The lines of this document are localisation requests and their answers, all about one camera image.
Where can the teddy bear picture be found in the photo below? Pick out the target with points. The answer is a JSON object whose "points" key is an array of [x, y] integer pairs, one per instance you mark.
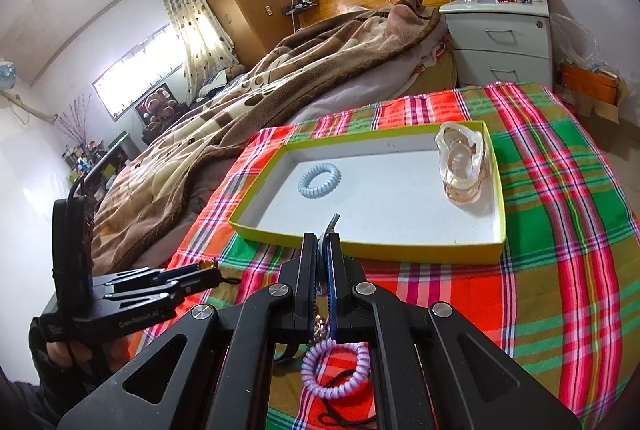
{"points": [[157, 103]]}

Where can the yellow-green cardboard box tray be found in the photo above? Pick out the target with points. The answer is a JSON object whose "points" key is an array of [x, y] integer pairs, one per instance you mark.
{"points": [[390, 200]]}

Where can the cardboard box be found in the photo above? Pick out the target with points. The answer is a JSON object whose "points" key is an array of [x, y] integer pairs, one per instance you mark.
{"points": [[595, 90]]}

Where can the dried flower branches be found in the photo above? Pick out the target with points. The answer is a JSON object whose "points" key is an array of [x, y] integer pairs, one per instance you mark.
{"points": [[75, 120]]}

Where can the power strip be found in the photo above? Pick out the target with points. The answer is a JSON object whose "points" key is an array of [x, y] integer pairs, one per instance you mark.
{"points": [[300, 3]]}

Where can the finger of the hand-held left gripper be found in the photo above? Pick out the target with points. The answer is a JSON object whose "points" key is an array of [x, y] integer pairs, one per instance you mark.
{"points": [[165, 294], [175, 274]]}

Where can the person's left hand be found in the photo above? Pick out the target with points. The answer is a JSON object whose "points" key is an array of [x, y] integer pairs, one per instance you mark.
{"points": [[59, 352]]}

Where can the window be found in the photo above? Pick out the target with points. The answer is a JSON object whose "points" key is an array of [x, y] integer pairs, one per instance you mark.
{"points": [[135, 75]]}

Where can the brown patterned blanket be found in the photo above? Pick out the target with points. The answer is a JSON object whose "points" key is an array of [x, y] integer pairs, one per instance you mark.
{"points": [[250, 85]]}

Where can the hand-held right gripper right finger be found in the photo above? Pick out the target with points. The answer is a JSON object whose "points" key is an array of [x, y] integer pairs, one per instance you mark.
{"points": [[326, 280]]}

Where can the shelf with bottles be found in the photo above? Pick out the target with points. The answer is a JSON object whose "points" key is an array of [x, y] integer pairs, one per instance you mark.
{"points": [[92, 165]]}

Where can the grey two-drawer nightstand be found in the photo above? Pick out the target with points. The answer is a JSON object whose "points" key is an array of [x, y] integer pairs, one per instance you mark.
{"points": [[500, 40]]}

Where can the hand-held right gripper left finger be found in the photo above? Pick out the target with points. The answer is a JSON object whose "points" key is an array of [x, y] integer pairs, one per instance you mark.
{"points": [[308, 280]]}

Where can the dotted curtain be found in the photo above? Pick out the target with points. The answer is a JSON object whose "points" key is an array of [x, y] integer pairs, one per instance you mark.
{"points": [[200, 35]]}

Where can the clear ear-shaped jewelry display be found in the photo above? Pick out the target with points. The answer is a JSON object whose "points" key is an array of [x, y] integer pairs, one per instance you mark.
{"points": [[457, 160]]}

